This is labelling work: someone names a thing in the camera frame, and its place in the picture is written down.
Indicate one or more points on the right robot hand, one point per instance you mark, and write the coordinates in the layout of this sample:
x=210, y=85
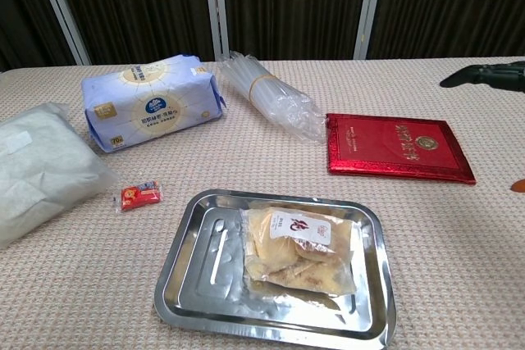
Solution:
x=492, y=75

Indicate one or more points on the clear snack bag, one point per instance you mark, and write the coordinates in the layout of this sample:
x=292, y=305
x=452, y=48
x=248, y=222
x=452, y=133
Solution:
x=287, y=260

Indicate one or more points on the stainless steel tray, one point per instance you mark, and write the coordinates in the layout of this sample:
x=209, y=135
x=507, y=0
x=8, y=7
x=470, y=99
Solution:
x=197, y=284

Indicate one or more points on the red certificate book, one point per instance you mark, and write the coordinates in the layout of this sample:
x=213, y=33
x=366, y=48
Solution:
x=389, y=149

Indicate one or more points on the beige woven tablecloth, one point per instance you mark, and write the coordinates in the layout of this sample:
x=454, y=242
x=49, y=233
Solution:
x=430, y=243

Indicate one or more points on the dark pleated curtain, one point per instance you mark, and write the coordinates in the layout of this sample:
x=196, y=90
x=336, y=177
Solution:
x=295, y=1

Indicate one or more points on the clear plastic straw bundle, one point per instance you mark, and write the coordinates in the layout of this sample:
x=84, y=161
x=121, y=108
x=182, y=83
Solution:
x=275, y=100

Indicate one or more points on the yellow rubber band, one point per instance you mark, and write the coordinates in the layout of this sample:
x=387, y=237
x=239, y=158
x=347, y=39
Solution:
x=260, y=79

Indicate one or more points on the blue tissue pack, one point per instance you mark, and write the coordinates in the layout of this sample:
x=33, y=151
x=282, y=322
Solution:
x=152, y=100

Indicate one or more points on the small red candy packet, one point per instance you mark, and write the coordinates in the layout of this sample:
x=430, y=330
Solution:
x=139, y=196

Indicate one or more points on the white translucent plastic bag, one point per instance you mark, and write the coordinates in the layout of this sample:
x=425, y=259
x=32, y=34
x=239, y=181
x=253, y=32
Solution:
x=41, y=169

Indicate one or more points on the white partition frame post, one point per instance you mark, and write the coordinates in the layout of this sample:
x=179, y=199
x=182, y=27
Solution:
x=371, y=5
x=216, y=5
x=61, y=10

